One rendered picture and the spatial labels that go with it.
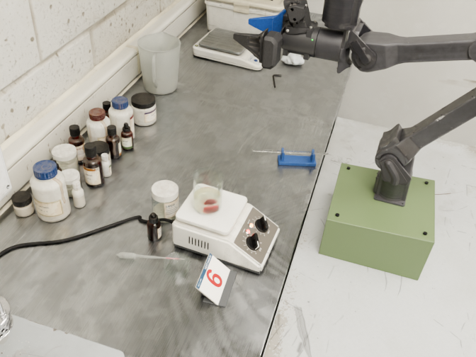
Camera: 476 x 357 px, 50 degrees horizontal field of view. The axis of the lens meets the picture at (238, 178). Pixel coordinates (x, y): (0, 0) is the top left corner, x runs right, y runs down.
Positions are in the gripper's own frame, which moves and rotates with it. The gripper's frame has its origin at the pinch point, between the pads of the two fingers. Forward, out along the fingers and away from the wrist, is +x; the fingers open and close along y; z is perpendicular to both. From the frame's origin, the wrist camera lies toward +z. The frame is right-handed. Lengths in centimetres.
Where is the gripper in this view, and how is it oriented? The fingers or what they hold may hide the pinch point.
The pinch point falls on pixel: (257, 31)
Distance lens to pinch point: 104.0
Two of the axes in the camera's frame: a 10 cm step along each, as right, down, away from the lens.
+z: 0.4, -7.9, -6.1
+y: -3.5, 5.6, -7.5
